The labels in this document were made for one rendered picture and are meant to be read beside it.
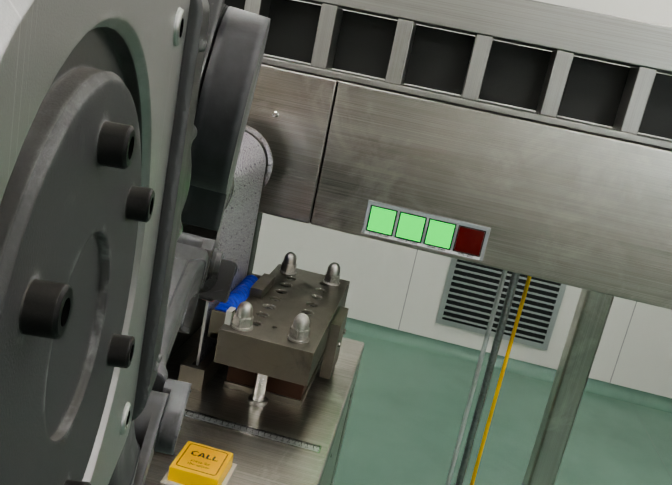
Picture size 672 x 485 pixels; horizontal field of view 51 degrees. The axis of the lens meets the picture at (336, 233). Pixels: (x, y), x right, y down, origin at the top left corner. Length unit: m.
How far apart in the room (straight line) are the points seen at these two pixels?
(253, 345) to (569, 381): 0.83
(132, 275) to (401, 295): 3.77
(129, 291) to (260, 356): 1.00
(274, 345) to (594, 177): 0.69
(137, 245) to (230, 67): 0.12
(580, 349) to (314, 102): 0.81
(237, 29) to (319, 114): 1.14
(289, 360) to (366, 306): 2.83
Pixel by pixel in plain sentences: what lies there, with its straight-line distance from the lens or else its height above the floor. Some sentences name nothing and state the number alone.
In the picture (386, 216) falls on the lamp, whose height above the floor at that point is 1.20.
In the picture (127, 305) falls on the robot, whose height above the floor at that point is 1.44.
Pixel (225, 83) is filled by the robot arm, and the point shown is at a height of 1.48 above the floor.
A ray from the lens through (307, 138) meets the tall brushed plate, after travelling 1.42.
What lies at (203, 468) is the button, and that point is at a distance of 1.01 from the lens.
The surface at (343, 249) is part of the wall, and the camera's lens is 3.88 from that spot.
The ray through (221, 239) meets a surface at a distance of 1.18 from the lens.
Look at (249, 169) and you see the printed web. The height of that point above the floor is 1.26.
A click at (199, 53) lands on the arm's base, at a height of 1.49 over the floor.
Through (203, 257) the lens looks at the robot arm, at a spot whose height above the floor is 1.21.
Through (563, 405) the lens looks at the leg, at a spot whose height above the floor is 0.82.
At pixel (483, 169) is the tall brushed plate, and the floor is 1.33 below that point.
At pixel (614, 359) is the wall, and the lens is 4.11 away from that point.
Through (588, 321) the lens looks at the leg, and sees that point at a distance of 1.67.
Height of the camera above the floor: 1.50
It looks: 15 degrees down
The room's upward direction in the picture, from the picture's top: 12 degrees clockwise
